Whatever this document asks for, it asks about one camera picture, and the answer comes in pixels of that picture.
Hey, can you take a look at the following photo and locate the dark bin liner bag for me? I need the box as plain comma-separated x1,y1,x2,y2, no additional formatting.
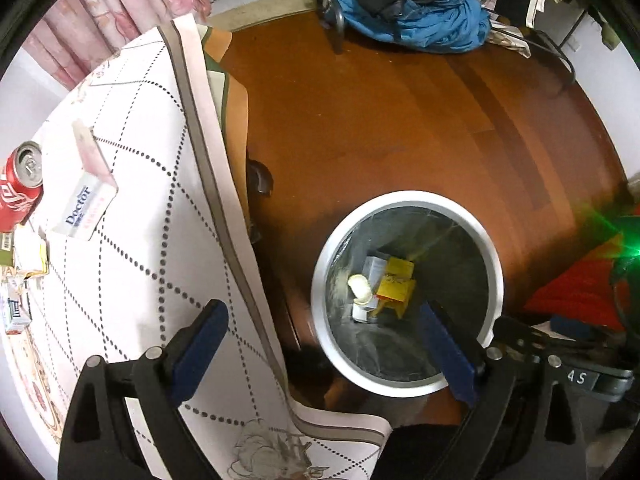
320,205,492,382

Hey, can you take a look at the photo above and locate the white blue small carton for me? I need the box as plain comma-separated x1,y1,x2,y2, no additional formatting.
0,280,34,337

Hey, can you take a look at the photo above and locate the yellow white small carton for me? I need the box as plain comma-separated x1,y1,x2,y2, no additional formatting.
0,230,51,282

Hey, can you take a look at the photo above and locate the white pink toothpaste box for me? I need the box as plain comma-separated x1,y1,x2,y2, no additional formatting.
51,119,119,242

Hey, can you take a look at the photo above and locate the beige floor mat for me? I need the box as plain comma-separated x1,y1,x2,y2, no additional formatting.
206,0,322,32

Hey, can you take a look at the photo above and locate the blue jacket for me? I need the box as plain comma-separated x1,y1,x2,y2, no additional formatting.
325,0,494,55

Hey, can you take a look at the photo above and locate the white cardboard box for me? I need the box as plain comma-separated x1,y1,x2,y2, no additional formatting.
352,255,389,324

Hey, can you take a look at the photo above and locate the crumpled white paper cup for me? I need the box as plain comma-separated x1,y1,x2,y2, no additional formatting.
348,274,374,306

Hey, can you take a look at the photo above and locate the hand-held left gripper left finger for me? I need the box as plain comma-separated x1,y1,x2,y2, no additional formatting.
57,300,229,480

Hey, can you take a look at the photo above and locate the red cloth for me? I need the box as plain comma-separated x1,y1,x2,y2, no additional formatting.
520,237,632,332

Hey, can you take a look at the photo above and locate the black table leg foot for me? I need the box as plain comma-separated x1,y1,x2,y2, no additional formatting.
247,160,274,197

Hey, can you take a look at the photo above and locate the white round trash bin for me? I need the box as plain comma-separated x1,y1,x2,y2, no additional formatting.
311,190,505,399

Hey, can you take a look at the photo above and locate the yellow cardboard box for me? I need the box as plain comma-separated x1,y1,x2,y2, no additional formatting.
375,257,417,319

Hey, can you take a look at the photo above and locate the red soda can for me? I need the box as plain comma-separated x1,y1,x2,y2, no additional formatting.
0,141,45,234

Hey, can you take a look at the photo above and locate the patterned white cloth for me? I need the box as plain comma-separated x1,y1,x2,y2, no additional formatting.
486,14,532,59

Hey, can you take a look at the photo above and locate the white dotted tablecloth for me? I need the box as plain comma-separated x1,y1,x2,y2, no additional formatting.
0,12,394,480

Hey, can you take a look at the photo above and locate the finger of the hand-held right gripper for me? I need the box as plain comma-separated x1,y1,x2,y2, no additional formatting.
492,315,553,361

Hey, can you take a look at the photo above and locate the black metal chair frame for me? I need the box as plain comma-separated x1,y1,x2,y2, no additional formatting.
312,0,347,54

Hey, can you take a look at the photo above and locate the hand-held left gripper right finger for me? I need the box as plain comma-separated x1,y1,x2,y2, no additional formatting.
419,301,589,480

